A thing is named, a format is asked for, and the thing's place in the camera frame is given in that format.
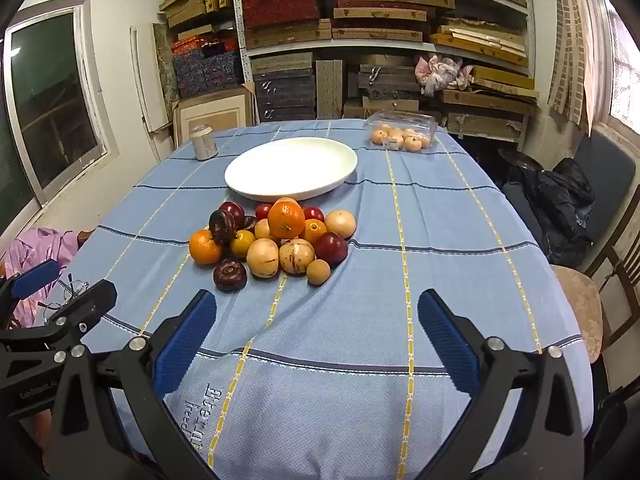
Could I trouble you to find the white board strip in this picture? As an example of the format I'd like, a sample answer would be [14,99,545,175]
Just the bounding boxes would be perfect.
[130,25,173,148]

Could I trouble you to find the beige patterned curtain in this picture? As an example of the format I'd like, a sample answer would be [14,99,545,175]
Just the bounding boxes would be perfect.
[547,0,608,126]

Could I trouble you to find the wooden chair with tan cushion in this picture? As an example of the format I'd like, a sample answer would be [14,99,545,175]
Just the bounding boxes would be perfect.
[550,200,640,366]

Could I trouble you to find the stack of tan boxes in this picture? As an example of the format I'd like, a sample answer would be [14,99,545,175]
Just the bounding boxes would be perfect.
[159,0,233,43]

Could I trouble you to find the dark round object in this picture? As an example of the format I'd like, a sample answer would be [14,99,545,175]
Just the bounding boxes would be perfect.
[497,147,543,181]

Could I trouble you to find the small tan longan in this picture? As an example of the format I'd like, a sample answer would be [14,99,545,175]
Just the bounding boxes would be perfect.
[306,258,331,286]

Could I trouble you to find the small yellow-orange citrus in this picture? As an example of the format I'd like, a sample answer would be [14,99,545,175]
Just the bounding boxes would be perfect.
[303,218,328,246]
[229,229,256,259]

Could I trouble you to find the blue striped tablecloth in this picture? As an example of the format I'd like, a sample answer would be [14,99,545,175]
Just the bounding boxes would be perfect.
[32,119,596,480]

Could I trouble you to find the framed picture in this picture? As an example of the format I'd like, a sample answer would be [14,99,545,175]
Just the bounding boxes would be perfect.
[172,85,256,148]

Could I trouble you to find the black jacket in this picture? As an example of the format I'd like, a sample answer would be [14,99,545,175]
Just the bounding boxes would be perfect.
[520,157,596,266]

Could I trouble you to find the white oval plate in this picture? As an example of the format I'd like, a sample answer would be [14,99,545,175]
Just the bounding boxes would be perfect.
[224,136,359,203]

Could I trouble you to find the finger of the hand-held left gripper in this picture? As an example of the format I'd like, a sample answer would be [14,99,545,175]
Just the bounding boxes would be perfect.
[0,279,118,361]
[0,259,59,322]

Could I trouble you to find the grey chair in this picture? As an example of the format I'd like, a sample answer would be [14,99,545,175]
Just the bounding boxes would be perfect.
[502,130,640,261]

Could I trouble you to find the purple cloth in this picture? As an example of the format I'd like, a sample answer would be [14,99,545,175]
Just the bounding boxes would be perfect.
[0,227,96,328]

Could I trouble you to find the large mandarin orange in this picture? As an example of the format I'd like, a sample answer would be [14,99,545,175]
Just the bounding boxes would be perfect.
[267,200,306,239]

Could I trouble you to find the grey marble slab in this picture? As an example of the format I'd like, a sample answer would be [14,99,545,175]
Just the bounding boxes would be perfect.
[152,22,181,103]

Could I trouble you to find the bright window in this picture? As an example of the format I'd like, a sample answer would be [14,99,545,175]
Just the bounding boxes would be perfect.
[597,0,640,136]

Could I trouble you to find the eyeglasses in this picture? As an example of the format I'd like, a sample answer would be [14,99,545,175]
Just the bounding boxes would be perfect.
[42,274,91,323]

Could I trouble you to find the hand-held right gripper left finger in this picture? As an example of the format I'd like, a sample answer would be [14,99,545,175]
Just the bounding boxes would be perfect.
[47,289,221,480]

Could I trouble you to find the white framed window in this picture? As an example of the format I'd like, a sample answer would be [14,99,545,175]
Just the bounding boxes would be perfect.
[0,0,121,241]

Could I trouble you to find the white drink can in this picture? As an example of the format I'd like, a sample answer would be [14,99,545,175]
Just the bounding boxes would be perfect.
[190,124,219,162]

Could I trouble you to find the pink cloth bundle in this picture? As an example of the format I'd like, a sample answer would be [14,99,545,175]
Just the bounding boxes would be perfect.
[414,52,473,97]

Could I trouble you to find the small mandarin orange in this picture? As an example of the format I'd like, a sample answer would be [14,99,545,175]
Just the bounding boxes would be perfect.
[189,229,223,266]

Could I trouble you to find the stack of blue patterned boxes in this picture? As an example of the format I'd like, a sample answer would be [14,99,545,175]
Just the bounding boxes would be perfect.
[172,37,243,100]

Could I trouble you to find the pale tan round fruit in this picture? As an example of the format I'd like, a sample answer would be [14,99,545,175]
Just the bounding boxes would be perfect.
[324,209,357,239]

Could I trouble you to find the pack of pale mandarins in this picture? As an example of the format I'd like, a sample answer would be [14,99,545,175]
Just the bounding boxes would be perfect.
[371,124,432,152]

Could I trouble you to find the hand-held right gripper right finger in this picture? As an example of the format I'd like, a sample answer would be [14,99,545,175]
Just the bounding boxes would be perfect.
[417,289,586,480]

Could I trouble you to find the dark red plum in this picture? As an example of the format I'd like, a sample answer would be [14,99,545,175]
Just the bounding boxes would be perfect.
[218,201,246,228]
[313,231,349,267]

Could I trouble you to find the white metal shelf rack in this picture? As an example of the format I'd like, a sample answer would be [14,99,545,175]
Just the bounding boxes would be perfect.
[230,0,538,151]

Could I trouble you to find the clear plastic clamshell box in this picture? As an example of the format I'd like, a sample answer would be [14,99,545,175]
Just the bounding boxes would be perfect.
[362,109,439,153]

